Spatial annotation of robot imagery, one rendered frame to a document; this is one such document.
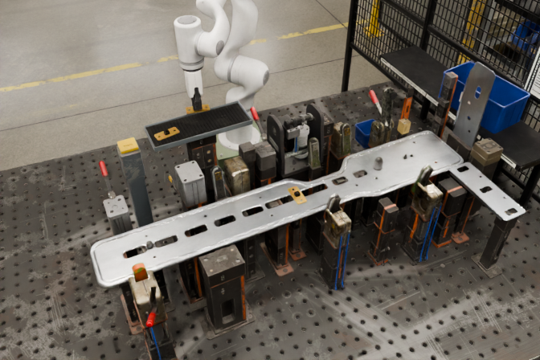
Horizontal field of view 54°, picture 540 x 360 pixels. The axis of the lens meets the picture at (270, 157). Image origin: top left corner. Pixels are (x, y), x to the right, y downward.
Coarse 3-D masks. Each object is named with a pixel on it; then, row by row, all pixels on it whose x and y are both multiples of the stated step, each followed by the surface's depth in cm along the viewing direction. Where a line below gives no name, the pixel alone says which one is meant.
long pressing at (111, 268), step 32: (352, 160) 199; (384, 160) 199; (416, 160) 199; (448, 160) 199; (256, 192) 186; (288, 192) 186; (320, 192) 186; (352, 192) 186; (384, 192) 187; (160, 224) 175; (192, 224) 175; (256, 224) 175; (96, 256) 165; (160, 256) 165; (192, 256) 165
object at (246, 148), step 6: (240, 144) 191; (246, 144) 191; (240, 150) 190; (246, 150) 188; (252, 150) 189; (240, 156) 192; (246, 156) 190; (252, 156) 191; (246, 162) 192; (252, 162) 194; (252, 168) 195; (252, 174) 197; (252, 180) 199; (252, 186) 202; (252, 210) 210
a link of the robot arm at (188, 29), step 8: (184, 16) 167; (192, 16) 167; (176, 24) 163; (184, 24) 163; (192, 24) 163; (200, 24) 165; (176, 32) 165; (184, 32) 163; (192, 32) 163; (200, 32) 165; (176, 40) 168; (184, 40) 165; (192, 40) 165; (184, 48) 167; (192, 48) 166; (184, 56) 169; (192, 56) 169; (200, 56) 171
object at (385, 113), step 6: (384, 90) 197; (390, 90) 198; (384, 96) 198; (390, 96) 195; (384, 102) 199; (390, 102) 201; (384, 108) 200; (390, 108) 202; (384, 114) 202; (390, 114) 203; (384, 120) 203; (390, 120) 204; (384, 126) 204; (390, 126) 206
